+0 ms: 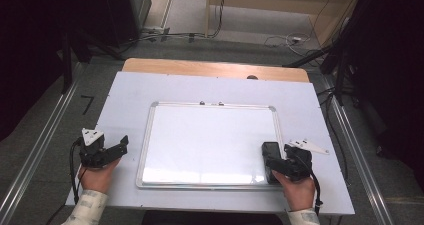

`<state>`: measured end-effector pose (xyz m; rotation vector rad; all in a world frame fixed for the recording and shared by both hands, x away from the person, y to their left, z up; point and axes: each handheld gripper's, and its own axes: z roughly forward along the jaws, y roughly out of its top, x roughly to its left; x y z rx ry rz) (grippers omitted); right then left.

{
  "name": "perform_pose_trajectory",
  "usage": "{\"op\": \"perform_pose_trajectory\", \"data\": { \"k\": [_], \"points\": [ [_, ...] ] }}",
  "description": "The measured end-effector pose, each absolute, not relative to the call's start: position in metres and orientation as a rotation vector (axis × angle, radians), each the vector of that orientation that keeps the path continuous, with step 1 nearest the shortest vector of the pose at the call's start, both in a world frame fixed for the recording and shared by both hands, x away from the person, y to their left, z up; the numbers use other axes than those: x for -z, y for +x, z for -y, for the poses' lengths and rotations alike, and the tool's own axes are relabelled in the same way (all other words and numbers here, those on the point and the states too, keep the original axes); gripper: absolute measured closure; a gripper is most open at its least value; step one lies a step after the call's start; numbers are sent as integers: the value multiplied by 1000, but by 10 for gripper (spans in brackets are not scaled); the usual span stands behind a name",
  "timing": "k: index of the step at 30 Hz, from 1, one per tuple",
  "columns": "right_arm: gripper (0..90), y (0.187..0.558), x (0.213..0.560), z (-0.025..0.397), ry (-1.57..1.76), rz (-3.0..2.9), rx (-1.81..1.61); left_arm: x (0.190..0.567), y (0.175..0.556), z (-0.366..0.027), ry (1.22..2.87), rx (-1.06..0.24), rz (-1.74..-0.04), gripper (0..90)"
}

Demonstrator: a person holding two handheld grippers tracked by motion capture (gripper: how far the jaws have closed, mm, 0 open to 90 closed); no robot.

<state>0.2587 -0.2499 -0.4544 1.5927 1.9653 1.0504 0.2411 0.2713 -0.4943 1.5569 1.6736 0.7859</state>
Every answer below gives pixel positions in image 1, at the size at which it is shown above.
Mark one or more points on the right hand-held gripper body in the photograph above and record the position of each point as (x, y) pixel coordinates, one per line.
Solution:
(300, 166)

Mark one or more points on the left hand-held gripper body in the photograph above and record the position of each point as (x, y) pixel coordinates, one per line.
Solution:
(94, 151)

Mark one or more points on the black whiteboard eraser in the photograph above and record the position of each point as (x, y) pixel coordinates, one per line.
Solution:
(270, 150)

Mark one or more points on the person's left hand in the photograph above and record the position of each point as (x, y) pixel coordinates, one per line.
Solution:
(96, 178)

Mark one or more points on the person's right hand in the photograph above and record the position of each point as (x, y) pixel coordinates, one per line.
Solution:
(300, 195)

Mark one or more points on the white table cover board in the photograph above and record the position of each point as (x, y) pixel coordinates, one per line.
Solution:
(126, 101)

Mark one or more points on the silver-framed whiteboard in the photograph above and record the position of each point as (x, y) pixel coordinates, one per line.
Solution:
(206, 145)

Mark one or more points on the person's dark clothing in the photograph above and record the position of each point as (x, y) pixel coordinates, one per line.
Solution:
(210, 219)

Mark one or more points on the black metal stand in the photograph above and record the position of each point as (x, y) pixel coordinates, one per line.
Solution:
(67, 61)
(340, 75)

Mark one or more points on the wooden table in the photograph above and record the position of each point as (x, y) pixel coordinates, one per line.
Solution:
(200, 67)

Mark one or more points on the grey power strip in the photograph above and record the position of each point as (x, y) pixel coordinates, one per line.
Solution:
(155, 30)

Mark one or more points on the black cabinet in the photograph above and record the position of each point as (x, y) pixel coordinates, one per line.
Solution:
(123, 11)

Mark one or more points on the dark curtain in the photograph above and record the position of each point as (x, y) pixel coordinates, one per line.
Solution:
(393, 68)
(30, 35)

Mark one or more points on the light wooden shelf unit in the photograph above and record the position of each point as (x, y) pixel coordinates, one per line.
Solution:
(266, 5)

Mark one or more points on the aluminium floor rail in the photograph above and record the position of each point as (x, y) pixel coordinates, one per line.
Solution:
(360, 158)
(40, 141)

